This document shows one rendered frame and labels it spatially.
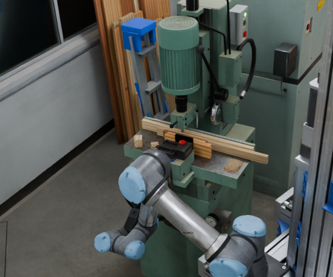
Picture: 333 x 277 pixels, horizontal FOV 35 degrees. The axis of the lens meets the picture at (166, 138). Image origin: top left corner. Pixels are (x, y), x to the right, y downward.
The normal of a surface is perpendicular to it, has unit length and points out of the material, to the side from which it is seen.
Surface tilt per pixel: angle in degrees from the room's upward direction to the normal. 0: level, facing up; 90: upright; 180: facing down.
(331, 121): 90
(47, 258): 0
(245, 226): 7
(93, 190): 0
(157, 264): 90
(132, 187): 86
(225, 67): 90
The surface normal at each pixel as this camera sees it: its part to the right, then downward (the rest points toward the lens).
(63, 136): 0.85, 0.25
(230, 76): -0.50, 0.50
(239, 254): 0.41, -0.57
